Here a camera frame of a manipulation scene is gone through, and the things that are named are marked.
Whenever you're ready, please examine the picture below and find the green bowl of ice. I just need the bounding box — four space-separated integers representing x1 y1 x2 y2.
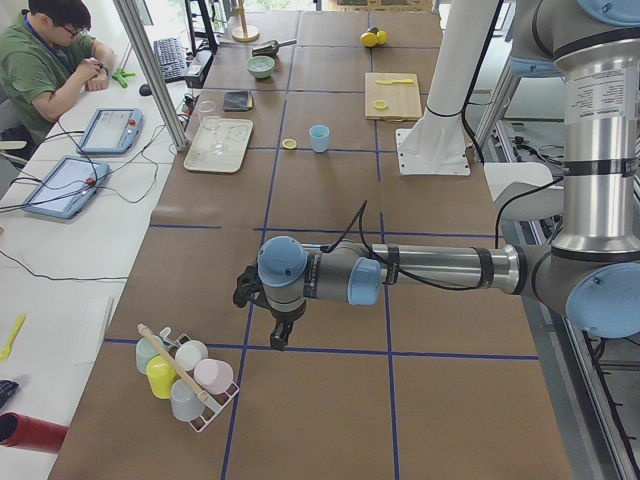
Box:
246 55 276 80

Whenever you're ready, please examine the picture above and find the grey folded cloth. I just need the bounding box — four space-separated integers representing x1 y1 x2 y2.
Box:
223 90 254 112

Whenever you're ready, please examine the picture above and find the yellow plastic spatula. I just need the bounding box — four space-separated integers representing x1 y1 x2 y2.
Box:
0 314 26 362

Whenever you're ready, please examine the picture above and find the seated person green shirt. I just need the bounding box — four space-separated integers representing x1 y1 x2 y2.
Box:
1 0 115 144

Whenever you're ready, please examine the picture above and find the wooden mug tree stand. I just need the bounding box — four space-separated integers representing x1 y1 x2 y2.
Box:
231 0 260 43

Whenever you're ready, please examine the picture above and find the clear wine glass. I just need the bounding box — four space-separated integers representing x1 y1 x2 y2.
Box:
196 100 226 155

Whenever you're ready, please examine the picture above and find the black keyboard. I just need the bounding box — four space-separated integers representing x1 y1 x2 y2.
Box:
153 38 187 83

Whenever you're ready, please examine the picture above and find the yellow cup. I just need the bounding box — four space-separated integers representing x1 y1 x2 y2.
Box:
145 355 178 400

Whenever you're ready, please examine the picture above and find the red cylinder bottle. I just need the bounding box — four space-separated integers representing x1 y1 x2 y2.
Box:
1 412 68 454

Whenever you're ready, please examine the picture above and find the cream bear serving tray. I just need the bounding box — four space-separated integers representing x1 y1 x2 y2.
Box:
183 118 253 174

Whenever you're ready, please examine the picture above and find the white wire cup rack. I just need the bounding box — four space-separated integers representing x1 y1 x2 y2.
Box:
135 324 239 433

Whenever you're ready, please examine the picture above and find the steel ice scoop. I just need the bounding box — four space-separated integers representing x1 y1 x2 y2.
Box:
251 39 298 57

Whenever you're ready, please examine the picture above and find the far teach pendant tablet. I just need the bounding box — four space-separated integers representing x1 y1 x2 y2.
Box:
76 108 143 156

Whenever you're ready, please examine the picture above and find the green plastic clip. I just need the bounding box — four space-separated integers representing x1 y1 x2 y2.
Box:
111 68 136 88

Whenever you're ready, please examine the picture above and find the aluminium frame post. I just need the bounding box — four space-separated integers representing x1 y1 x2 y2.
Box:
113 0 188 152

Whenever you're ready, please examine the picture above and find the grey blue cup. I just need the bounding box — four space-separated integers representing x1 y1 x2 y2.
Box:
170 379 204 422

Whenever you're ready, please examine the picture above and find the black computer mouse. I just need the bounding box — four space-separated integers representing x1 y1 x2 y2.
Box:
139 84 152 97

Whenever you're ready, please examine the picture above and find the near teach pendant tablet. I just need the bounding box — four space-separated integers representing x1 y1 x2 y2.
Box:
21 156 111 220

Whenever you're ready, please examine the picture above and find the light blue plastic cup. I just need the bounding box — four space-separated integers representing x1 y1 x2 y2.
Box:
309 124 330 153

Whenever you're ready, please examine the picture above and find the white cup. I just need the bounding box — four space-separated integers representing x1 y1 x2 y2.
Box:
175 340 208 372

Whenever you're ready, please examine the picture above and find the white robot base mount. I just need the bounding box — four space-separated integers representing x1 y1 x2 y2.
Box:
396 0 502 176

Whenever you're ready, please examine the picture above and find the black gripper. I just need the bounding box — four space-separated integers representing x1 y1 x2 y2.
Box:
232 265 306 350

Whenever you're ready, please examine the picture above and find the yellow lemon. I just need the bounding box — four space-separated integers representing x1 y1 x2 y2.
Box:
376 30 388 45
360 31 379 48

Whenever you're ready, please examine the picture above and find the bamboo cutting board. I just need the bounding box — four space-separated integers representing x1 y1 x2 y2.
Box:
365 73 423 121

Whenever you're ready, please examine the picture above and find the teach pendant tablet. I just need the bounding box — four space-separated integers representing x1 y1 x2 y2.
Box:
76 108 143 156
21 156 111 220

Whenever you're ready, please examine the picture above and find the mint green cup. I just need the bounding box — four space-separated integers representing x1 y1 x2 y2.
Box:
135 337 158 375

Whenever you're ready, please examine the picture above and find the pink cup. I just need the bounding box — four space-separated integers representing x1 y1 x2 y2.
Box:
193 358 234 395

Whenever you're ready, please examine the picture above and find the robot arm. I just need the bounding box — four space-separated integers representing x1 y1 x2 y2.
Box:
233 1 639 350

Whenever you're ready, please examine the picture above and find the yellow plastic knife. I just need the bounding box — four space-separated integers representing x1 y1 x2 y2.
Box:
375 78 415 85

